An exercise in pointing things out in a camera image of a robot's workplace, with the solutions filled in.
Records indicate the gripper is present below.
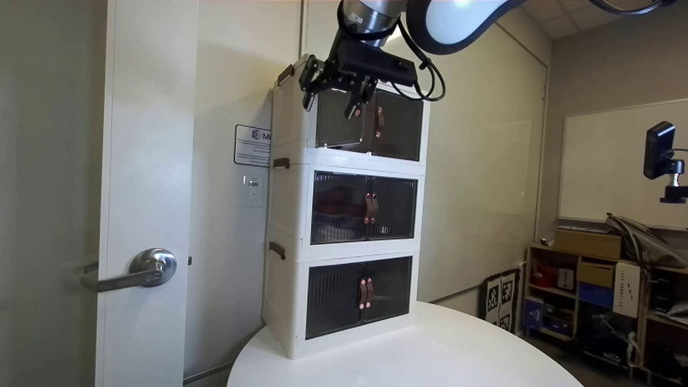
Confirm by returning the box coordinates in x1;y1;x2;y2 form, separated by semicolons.
299;31;385;120

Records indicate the dark translucent cabinet door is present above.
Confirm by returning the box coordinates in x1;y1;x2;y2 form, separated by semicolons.
311;171;369;245
316;89;372;149
305;262;367;340
371;89;424;162
365;256;413;324
369;175;419;241

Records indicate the white stacked storage cabinet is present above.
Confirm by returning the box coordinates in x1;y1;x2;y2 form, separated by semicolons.
262;54;431;360

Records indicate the white room door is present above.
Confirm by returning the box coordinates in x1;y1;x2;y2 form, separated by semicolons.
96;0;199;387

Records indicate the black and white marker board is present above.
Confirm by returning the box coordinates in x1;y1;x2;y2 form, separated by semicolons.
479;268;521;333

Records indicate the red bag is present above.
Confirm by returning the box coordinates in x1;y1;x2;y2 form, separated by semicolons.
531;260;557;289

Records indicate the whiteboard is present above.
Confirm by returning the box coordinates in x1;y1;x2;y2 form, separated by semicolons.
557;98;688;230

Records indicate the large cardboard box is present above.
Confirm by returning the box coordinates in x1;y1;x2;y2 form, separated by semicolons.
554;229;623;260

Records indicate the wooden shelf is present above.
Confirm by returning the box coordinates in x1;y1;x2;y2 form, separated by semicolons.
524;243;688;385

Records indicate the small cardboard box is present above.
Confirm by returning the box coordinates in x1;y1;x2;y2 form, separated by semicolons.
577;261;615;289

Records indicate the blue box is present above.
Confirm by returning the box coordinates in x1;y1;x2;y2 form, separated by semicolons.
578;282;614;309

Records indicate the grey folded bag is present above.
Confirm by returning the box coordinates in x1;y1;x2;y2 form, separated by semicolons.
605;213;688;269

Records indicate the white upright box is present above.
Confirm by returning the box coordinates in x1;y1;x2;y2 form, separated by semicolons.
613;261;642;318

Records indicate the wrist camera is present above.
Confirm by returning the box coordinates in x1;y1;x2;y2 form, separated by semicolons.
376;49;419;87

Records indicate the wall sign plate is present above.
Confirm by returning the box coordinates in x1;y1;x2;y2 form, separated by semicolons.
234;124;272;168

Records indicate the white wall switch plate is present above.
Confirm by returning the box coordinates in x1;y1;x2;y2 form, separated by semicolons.
241;173;265;209

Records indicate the silver lever door handle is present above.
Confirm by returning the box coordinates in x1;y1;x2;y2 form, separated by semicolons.
81;247;178;293

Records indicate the camera on mount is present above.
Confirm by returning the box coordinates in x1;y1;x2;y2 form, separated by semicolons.
643;121;688;204

